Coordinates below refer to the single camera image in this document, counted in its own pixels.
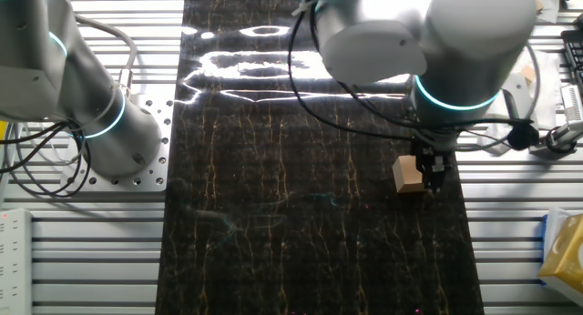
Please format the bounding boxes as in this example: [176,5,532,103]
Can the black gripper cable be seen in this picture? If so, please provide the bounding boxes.
[287,0,542,152]

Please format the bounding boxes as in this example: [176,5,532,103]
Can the silver ribbed device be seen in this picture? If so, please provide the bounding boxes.
[559,85,583,124]

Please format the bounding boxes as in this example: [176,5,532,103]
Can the black base cable bundle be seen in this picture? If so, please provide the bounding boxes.
[0,119,92,199]

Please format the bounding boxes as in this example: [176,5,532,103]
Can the thick grey base cable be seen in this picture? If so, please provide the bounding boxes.
[75,14,138,100]

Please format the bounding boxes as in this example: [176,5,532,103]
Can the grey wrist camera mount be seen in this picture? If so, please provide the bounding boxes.
[498,71,529,125]

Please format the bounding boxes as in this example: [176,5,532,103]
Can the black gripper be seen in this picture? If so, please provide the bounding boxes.
[411,140,455,193]

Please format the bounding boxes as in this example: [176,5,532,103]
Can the white tissue sheet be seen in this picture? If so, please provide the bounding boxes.
[544,207,573,261]

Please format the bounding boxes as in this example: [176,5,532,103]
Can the crumpled white tissue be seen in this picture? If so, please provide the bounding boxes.
[476,131,510,156]

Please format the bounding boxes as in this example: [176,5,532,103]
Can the white paper with drawing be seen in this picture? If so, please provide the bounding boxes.
[535,0,561,25]

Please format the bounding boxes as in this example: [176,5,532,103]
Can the yellow tissue box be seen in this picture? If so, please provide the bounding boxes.
[537,213,583,294]

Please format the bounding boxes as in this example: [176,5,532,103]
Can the white power strip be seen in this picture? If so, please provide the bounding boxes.
[0,208,33,315]

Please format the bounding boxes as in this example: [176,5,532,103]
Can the black keyboard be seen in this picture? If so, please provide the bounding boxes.
[560,28,583,86]

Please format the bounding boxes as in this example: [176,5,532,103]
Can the grey metal stand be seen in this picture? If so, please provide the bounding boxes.
[530,120,583,160]

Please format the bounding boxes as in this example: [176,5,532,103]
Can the black marble pattern mat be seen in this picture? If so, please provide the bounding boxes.
[154,0,485,315]

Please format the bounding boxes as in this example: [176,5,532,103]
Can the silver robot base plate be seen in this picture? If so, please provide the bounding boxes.
[58,94,174,193]

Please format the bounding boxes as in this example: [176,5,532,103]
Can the large wooden cube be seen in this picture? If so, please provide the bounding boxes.
[392,154,427,194]

